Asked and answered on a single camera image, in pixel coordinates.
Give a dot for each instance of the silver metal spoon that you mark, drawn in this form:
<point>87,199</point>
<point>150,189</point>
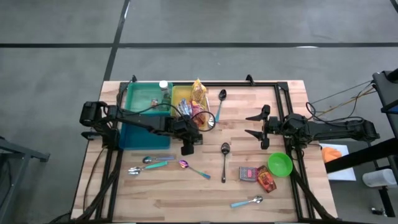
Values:
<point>207,102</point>

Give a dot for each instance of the black equipment stand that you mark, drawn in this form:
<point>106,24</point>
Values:
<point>387,90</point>

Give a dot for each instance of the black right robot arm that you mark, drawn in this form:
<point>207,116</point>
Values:
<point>329,129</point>

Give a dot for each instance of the grey metal table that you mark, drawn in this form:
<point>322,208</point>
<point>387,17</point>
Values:
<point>28,152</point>

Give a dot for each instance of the orange snack packet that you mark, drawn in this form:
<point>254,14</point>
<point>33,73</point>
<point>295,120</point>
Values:
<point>266,180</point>

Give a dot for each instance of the rainbow iridescent spoon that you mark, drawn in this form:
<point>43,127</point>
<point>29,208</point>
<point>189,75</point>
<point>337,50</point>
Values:
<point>183,164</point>

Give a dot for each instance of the green plastic bowl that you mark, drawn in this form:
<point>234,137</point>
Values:
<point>280,165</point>

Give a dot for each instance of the black table frame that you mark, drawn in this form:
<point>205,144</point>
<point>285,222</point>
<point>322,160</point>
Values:
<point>236,84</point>

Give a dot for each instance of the orange cloth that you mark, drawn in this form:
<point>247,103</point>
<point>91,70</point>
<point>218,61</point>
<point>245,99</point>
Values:
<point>331,154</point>

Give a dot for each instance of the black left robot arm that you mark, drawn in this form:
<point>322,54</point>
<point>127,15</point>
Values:
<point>140,123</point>

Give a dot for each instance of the white-lidded glass jar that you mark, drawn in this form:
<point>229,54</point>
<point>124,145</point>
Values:
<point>163,84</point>

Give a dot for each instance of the white paper sheet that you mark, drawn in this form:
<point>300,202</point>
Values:
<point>342,174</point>

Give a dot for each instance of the white plastic container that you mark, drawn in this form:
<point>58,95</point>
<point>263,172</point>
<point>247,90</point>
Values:
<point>379,178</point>

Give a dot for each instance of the patterned red spice tin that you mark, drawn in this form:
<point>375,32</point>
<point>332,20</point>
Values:
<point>248,174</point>

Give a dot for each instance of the black metal spoon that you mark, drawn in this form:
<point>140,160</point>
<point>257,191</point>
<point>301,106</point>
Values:
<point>225,148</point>

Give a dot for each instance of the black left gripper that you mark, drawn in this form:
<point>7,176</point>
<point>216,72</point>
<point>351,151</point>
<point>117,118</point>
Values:
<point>186,130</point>

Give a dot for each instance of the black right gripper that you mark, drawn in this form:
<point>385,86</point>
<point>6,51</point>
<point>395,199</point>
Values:
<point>273,126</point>

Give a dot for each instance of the yellow plastic bin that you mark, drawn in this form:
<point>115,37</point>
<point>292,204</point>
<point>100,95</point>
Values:
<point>178,93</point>

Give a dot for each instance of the yellow snack packet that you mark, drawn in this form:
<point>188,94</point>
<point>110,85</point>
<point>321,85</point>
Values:
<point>198,90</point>

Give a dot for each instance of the red snack packet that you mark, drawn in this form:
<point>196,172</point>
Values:
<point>197,112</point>

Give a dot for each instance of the dark teal plastic bin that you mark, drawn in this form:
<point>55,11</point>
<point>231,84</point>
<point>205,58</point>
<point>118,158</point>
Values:
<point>140,141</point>

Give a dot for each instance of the green plastic bin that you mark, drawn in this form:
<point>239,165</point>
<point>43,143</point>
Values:
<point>140,96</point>

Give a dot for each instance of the small saffron glass jar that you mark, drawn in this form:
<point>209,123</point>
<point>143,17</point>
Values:
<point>154,102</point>

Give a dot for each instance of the small black object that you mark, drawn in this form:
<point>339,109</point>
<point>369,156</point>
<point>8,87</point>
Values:
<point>378,212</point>

